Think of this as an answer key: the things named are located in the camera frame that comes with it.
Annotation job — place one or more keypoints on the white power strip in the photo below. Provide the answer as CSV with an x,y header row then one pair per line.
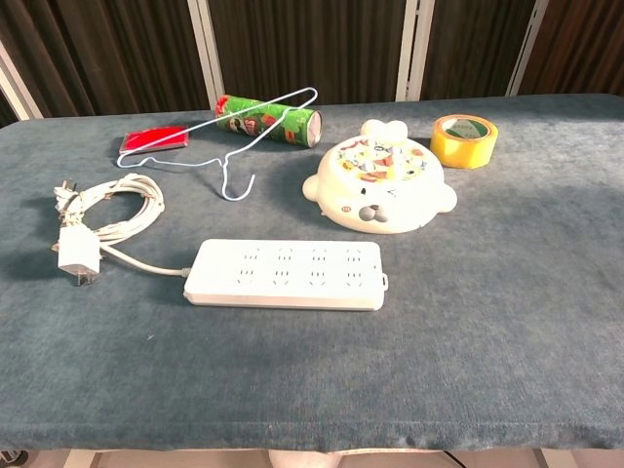
x,y
292,273

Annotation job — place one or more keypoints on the white plug adapter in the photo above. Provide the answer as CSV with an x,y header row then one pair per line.
x,y
78,251

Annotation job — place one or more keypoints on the white seal fishing toy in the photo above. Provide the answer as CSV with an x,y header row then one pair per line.
x,y
380,195

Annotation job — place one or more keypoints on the green Pringles can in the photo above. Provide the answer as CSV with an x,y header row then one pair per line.
x,y
253,124

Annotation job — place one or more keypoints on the blue-grey table cloth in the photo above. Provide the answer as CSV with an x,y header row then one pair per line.
x,y
312,365

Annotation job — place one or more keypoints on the yellow packing tape roll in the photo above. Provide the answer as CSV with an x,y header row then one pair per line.
x,y
463,148

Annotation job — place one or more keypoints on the flat red packet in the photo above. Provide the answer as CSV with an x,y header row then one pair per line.
x,y
156,139

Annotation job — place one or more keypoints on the pale rounded robot body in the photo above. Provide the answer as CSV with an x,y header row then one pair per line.
x,y
302,460

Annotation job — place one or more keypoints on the white slanted frame post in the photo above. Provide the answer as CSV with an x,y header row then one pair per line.
x,y
17,88
205,49
414,49
529,44

